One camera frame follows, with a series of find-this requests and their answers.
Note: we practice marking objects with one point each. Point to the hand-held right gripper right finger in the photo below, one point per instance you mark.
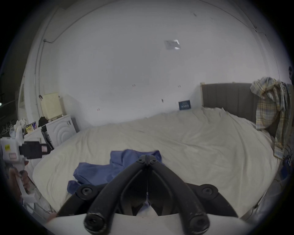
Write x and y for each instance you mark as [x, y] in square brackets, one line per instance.
[183, 197]

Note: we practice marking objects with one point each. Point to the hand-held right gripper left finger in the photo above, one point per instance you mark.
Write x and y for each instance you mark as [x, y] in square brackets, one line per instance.
[108, 197]

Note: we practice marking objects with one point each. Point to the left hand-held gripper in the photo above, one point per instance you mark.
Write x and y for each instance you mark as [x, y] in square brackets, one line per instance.
[10, 149]

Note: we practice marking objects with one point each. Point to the dark blue shirt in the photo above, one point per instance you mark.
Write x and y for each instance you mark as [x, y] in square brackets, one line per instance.
[96, 172]

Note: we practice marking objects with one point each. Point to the person's left hand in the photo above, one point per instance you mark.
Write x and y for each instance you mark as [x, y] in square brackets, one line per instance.
[14, 181]

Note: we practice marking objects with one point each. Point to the white washing machine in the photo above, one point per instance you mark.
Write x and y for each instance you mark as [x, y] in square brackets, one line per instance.
[60, 130]

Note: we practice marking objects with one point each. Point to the bed with beige sheet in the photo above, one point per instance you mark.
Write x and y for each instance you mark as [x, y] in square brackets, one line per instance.
[183, 142]

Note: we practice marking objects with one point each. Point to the blue card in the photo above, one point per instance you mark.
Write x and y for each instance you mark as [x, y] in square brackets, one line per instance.
[184, 105]

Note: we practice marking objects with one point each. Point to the dark grey padded headboard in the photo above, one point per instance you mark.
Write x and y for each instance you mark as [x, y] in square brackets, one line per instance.
[229, 96]

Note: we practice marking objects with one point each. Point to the plaid shirt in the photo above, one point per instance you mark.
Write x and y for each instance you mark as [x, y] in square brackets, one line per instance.
[266, 107]

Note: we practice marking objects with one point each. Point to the grey sheet taped on wall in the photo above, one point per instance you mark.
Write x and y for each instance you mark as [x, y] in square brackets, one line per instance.
[172, 44]

